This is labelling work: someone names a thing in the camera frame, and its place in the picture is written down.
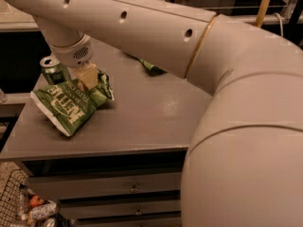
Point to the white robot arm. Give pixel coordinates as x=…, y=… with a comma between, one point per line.
x=244, y=166

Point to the orange fruit in basket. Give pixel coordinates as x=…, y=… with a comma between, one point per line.
x=36, y=201

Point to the grey drawer cabinet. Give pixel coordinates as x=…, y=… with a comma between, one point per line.
x=122, y=168

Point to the green apple chip bag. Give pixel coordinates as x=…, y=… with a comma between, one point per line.
x=149, y=66

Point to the green soda can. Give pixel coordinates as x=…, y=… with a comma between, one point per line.
x=53, y=71

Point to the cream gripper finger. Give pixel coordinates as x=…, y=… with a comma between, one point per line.
x=86, y=74

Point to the yellow wooden stand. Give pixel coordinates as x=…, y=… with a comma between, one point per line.
x=262, y=12

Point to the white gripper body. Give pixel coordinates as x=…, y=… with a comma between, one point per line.
x=73, y=56

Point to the silver can in basket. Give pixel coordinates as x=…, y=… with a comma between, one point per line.
x=51, y=222

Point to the green Kettle jalapeno chip bag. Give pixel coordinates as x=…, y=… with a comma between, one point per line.
x=68, y=105

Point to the black wire basket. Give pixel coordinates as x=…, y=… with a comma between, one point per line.
x=14, y=204

